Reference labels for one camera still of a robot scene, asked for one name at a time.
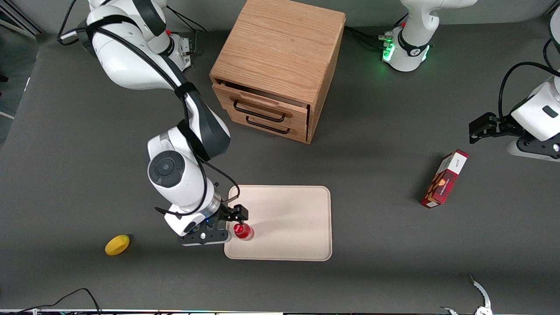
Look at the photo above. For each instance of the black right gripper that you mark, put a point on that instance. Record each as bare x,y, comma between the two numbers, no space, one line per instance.
227,213

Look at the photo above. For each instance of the wooden drawer cabinet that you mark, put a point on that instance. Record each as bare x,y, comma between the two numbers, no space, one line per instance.
280,39

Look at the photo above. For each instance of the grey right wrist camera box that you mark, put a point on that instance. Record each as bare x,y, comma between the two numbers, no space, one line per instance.
203,237

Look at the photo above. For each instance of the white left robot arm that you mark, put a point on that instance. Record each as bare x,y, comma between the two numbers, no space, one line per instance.
413,26

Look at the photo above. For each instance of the wooden drawer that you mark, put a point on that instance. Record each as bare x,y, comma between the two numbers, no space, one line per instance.
297,111
299,131

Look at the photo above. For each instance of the grey metal frame rail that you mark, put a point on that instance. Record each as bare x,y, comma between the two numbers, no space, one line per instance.
17,19

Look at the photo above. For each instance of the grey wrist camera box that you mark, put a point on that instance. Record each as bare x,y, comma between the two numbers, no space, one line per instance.
531,151
203,237

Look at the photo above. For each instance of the white curved plastic strip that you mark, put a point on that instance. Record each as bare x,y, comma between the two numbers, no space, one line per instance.
481,291

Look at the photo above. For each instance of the red cookie box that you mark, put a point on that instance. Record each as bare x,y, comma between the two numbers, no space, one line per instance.
444,179

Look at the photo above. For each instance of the cream rectangular tray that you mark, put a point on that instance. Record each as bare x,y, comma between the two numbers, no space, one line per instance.
288,223

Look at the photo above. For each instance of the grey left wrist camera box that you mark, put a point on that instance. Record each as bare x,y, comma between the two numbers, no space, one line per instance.
531,151

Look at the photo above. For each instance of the red soda can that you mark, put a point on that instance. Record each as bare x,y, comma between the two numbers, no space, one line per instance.
243,232

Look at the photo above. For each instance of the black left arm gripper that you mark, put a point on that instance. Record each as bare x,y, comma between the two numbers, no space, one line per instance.
500,123

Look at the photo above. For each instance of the yellow lemon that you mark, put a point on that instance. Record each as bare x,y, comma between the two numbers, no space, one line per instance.
117,245

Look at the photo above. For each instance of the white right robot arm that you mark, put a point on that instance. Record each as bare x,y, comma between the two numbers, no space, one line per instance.
127,57

